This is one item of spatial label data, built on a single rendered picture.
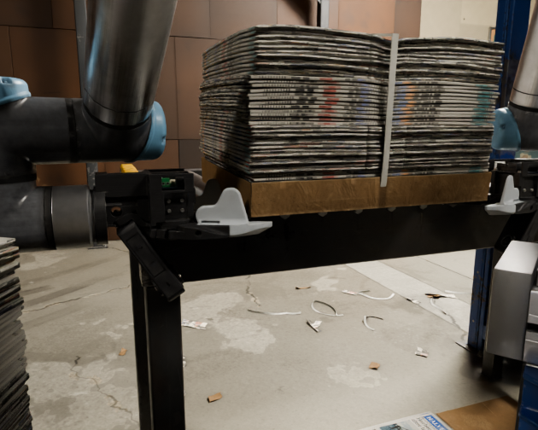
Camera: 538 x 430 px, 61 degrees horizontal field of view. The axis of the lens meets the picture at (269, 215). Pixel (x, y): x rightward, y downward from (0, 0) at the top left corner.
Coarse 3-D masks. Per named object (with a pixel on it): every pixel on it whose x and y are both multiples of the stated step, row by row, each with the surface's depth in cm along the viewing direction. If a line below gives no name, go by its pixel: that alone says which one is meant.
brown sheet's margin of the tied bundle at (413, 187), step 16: (416, 176) 63; (432, 176) 64; (448, 176) 65; (464, 176) 66; (480, 176) 67; (416, 192) 64; (432, 192) 65; (448, 192) 66; (464, 192) 67; (480, 192) 68
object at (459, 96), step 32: (416, 64) 60; (448, 64) 61; (480, 64) 63; (416, 96) 61; (448, 96) 63; (480, 96) 64; (416, 128) 61; (448, 128) 63; (480, 128) 65; (416, 160) 62; (448, 160) 64; (480, 160) 66
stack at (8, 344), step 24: (0, 240) 34; (0, 264) 34; (0, 288) 33; (0, 312) 33; (0, 336) 34; (24, 336) 37; (0, 360) 34; (24, 360) 37; (0, 384) 34; (24, 384) 37; (0, 408) 34; (24, 408) 37
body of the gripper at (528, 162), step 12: (492, 168) 78; (504, 168) 75; (516, 168) 73; (528, 168) 73; (492, 180) 77; (504, 180) 76; (516, 180) 73; (528, 180) 73; (492, 192) 78; (528, 192) 74
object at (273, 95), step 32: (256, 32) 52; (288, 32) 53; (320, 32) 54; (352, 32) 56; (224, 64) 65; (256, 64) 52; (288, 64) 54; (320, 64) 55; (352, 64) 57; (224, 96) 63; (256, 96) 53; (288, 96) 54; (320, 96) 56; (352, 96) 58; (224, 128) 65; (256, 128) 54; (288, 128) 55; (320, 128) 56; (352, 128) 58; (224, 160) 66; (256, 160) 54; (288, 160) 56; (320, 160) 57; (352, 160) 59
